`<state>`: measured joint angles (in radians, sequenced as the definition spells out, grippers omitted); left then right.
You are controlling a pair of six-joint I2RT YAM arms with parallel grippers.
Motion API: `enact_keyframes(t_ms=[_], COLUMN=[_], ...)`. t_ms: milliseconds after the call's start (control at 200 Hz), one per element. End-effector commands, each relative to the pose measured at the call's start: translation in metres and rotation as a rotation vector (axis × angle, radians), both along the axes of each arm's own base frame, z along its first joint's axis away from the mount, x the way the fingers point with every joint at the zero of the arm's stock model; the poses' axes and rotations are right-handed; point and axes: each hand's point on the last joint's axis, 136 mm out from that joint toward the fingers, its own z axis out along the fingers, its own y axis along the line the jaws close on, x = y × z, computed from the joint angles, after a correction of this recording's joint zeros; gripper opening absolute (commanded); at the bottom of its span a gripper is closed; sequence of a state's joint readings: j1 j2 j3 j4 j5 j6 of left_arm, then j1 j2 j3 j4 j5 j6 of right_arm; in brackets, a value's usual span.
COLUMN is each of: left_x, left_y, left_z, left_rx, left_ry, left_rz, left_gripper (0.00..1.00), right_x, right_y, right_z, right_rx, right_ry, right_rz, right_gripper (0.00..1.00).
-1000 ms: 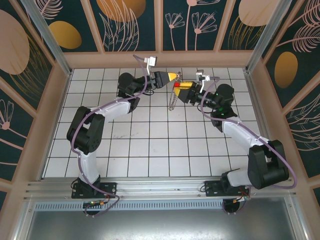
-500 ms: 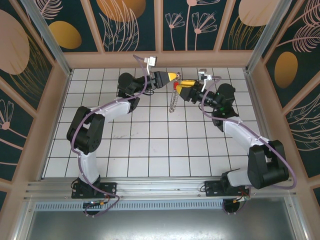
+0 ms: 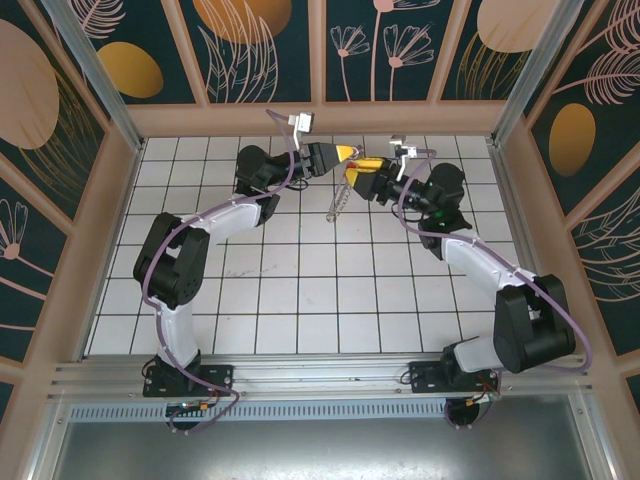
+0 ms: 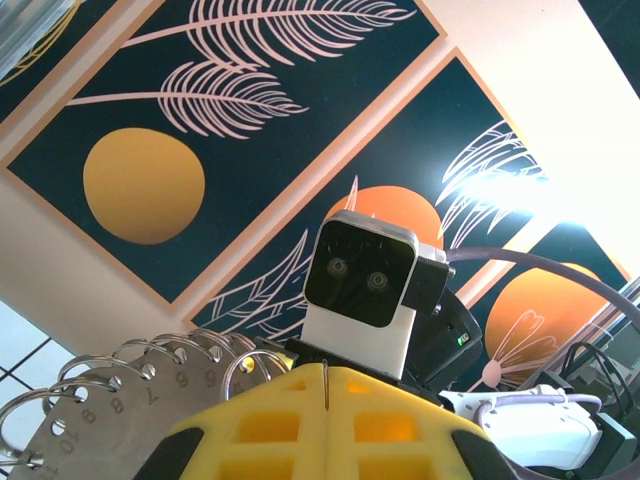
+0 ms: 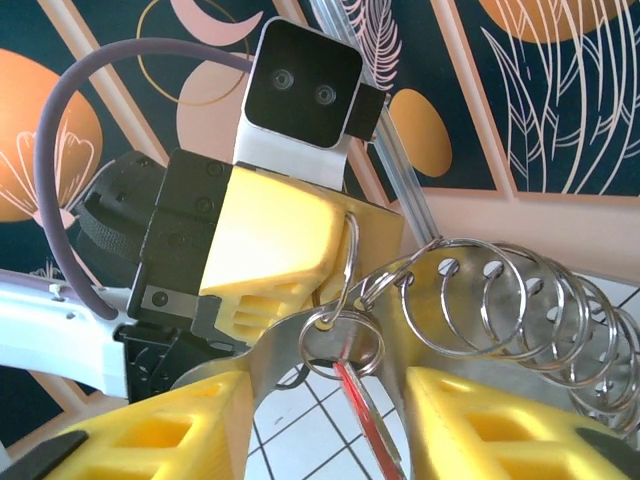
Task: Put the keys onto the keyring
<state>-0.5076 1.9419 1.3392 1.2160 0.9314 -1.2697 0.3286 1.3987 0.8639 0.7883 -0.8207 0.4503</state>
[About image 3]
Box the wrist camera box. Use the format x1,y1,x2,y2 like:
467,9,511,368
389,133,419,157
287,112,317,135

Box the aluminium frame post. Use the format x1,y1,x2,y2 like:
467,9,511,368
489,0,587,147
42,0,147,154

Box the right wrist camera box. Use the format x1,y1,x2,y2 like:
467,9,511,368
389,133,419,157

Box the aluminium mounting rail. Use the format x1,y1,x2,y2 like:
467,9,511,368
47,352,596,402

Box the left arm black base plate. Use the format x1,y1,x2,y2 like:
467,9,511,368
142,363,236,399

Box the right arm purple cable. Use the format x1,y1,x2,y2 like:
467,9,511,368
397,147,597,432

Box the aluminium side rail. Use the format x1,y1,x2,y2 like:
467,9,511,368
488,142,570,354

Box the wired connector board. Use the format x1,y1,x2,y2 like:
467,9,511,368
464,389,501,407
167,399,217,419

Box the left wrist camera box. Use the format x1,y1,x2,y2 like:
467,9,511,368
287,112,317,135

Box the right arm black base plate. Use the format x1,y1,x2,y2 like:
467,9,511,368
408,360,501,397

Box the grey metal sheet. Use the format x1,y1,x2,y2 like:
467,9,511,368
29,417,616,480

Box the grey slotted cable duct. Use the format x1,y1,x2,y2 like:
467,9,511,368
67,402,454,424

